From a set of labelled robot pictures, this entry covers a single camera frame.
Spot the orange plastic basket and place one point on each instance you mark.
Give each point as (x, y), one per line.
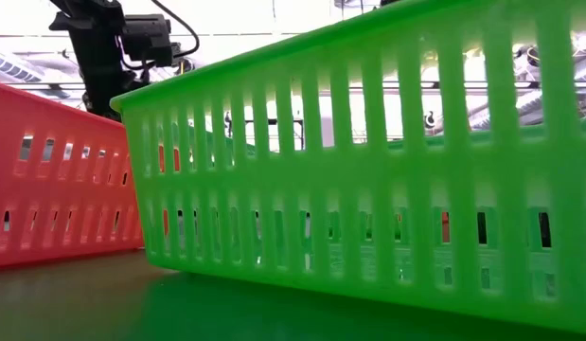
(60, 189)

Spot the green plastic basket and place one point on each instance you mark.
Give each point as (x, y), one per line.
(321, 180)

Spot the green table mat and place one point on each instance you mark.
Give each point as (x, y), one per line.
(84, 308)

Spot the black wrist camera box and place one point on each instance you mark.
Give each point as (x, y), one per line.
(148, 38)

